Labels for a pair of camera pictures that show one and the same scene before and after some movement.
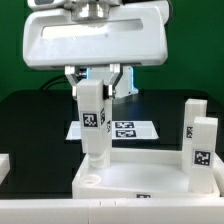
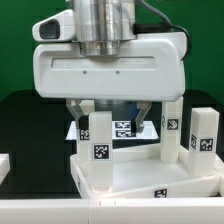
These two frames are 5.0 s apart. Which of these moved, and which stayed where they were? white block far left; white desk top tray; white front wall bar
Moved: white desk top tray
Stayed: white front wall bar; white block far left
